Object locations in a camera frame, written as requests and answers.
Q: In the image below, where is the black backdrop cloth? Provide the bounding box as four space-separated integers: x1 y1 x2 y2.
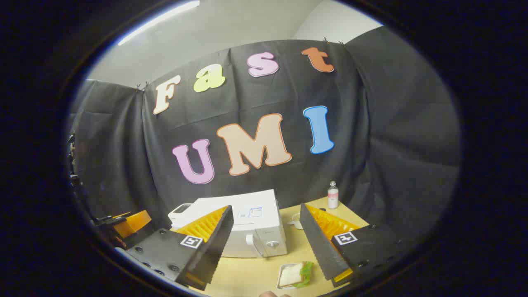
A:
68 26 460 248

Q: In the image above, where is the white microwave oven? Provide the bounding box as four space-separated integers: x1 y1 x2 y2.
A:
171 189 288 259

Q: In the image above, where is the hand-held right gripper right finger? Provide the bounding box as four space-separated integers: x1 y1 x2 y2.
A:
299 203 403 288

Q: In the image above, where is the white square plate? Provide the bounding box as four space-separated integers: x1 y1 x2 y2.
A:
276 263 314 290

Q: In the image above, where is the white toaster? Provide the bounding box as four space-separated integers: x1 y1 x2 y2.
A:
168 203 194 223

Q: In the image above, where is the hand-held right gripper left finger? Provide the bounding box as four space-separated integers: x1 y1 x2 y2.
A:
124 205 234 291

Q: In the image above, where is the sandwich with lettuce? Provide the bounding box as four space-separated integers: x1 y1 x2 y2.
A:
278 261 315 289

